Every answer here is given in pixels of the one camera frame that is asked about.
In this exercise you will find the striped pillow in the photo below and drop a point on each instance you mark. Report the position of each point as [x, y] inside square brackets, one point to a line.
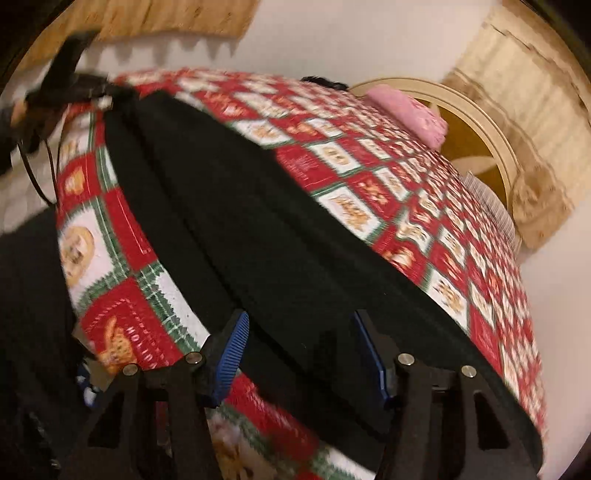
[493, 205]

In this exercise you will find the beige curtain behind headboard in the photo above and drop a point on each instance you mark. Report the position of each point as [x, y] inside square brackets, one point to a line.
[520, 72]

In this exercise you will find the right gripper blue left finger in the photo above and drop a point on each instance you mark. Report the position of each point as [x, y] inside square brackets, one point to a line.
[223, 353]

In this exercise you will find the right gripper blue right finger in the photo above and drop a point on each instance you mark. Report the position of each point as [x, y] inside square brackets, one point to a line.
[381, 352]

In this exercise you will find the red patchwork bear bedsheet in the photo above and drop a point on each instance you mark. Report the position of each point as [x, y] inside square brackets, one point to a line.
[404, 200]

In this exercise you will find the beige curtain on side wall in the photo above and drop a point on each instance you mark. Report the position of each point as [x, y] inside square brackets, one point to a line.
[128, 19]

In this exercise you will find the black pants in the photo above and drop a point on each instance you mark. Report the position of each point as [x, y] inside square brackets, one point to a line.
[235, 231]

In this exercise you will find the cream wooden headboard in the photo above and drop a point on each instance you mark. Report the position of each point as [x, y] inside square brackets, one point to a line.
[474, 142]

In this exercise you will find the black object beside bed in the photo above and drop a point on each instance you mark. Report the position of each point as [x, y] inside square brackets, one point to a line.
[324, 82]

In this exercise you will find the pink folded blanket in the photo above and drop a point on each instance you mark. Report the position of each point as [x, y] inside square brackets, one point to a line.
[419, 119]

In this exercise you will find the person's left hand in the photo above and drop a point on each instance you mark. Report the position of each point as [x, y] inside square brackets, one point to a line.
[11, 119]

